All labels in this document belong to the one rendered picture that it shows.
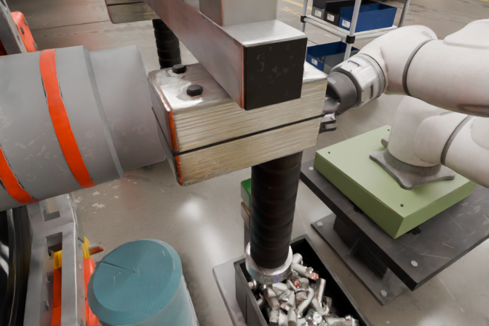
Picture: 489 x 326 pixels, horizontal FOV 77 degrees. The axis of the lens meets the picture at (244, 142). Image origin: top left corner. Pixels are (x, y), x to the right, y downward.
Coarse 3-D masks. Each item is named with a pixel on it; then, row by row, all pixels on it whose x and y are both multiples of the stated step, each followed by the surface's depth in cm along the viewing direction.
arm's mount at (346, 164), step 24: (336, 144) 109; (360, 144) 108; (336, 168) 98; (360, 168) 97; (360, 192) 91; (384, 192) 88; (408, 192) 87; (432, 192) 87; (456, 192) 90; (384, 216) 86; (408, 216) 81; (432, 216) 91
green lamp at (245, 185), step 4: (244, 180) 52; (248, 180) 52; (240, 184) 52; (244, 184) 51; (248, 184) 51; (244, 188) 51; (248, 188) 50; (244, 192) 51; (248, 192) 50; (244, 196) 51; (248, 196) 50; (244, 200) 52; (248, 200) 50; (248, 204) 51; (248, 208) 51
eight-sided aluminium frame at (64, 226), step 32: (0, 0) 42; (0, 32) 43; (32, 224) 48; (64, 224) 49; (32, 256) 45; (64, 256) 45; (32, 288) 41; (64, 288) 41; (32, 320) 38; (64, 320) 38
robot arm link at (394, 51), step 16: (400, 32) 57; (416, 32) 56; (432, 32) 58; (368, 48) 57; (384, 48) 55; (400, 48) 53; (416, 48) 51; (384, 64) 55; (400, 64) 53; (384, 80) 55; (400, 80) 53
